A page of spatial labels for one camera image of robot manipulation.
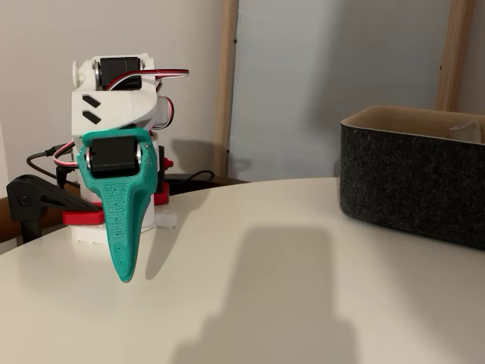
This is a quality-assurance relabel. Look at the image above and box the black USB cable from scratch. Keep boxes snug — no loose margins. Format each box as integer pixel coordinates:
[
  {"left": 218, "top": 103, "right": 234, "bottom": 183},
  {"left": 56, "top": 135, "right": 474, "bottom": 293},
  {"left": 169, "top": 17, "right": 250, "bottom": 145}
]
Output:
[{"left": 25, "top": 146, "right": 83, "bottom": 189}]

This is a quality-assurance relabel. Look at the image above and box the black power cable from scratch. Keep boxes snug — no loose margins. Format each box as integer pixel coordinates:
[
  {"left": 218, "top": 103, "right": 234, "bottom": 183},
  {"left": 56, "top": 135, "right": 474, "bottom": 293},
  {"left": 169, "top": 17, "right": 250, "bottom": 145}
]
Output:
[{"left": 166, "top": 169, "right": 216, "bottom": 187}]

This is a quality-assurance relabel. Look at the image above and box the black barrel power plug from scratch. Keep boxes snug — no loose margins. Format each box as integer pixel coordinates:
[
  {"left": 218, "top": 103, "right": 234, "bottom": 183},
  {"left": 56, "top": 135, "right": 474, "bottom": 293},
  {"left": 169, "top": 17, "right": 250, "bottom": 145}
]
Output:
[{"left": 55, "top": 164, "right": 74, "bottom": 187}]

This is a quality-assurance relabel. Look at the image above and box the dark grey felt basket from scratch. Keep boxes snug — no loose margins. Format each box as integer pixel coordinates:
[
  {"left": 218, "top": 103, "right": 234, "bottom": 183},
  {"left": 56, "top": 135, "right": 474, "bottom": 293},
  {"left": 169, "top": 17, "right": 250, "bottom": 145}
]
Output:
[{"left": 339, "top": 105, "right": 485, "bottom": 251}]

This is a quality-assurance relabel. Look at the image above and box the light wooden shelf post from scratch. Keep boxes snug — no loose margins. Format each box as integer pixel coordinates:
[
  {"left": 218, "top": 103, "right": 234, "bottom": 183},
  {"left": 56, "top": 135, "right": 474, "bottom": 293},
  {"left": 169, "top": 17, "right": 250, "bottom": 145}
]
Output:
[
  {"left": 213, "top": 0, "right": 241, "bottom": 177},
  {"left": 433, "top": 0, "right": 477, "bottom": 113}
]

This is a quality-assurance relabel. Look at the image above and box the red white black servo cable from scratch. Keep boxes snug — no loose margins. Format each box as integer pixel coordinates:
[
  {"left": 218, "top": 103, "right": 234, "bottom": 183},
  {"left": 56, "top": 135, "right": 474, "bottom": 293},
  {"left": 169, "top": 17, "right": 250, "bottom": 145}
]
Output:
[
  {"left": 103, "top": 67, "right": 190, "bottom": 92},
  {"left": 156, "top": 96, "right": 177, "bottom": 130},
  {"left": 52, "top": 140, "right": 83, "bottom": 168}
]

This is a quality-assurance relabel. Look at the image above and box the black clamp with red pad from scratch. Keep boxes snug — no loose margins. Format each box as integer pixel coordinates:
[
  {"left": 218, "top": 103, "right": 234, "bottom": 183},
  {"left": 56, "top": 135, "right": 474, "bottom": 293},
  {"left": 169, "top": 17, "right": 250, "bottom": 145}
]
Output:
[
  {"left": 5, "top": 173, "right": 104, "bottom": 244},
  {"left": 152, "top": 146, "right": 174, "bottom": 206}
]

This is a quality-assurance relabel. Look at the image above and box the grey shelf back panel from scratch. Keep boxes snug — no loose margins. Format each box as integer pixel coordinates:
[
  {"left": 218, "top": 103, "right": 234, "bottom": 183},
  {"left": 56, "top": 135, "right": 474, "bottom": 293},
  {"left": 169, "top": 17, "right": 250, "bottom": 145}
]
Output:
[{"left": 227, "top": 0, "right": 454, "bottom": 184}]

